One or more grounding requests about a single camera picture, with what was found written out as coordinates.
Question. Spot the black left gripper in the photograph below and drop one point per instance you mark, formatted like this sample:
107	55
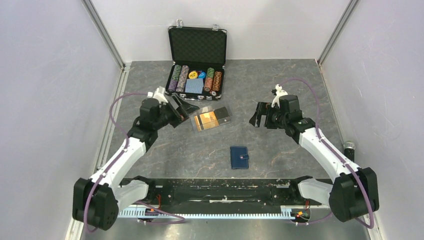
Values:
184	110

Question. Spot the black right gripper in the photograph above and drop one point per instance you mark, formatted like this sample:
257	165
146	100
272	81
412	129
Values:
264	108

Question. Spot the clear acrylic card box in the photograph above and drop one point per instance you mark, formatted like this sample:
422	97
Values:
204	119

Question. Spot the black VIP card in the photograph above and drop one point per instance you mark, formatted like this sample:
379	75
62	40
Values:
222	115

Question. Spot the blue leather card holder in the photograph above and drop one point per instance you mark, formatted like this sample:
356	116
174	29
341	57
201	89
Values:
239	157

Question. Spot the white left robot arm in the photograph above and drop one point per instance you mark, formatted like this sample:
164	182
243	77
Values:
98	200

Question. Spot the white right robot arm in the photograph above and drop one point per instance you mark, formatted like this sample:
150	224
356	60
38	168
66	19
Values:
353	191

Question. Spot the blue playing card deck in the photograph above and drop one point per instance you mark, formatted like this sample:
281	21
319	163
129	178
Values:
194	86

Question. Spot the yellow dealer button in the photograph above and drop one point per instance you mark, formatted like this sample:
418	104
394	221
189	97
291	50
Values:
193	75

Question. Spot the black poker chip case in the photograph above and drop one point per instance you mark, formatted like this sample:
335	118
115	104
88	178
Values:
198	49

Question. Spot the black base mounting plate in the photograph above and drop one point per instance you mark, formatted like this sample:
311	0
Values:
226	196

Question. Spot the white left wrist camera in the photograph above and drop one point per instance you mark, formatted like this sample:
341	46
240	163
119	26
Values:
158	94

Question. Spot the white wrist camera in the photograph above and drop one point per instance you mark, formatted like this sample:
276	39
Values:
278	92
158	94

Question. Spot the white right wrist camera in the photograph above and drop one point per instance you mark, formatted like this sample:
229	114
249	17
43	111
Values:
278	92

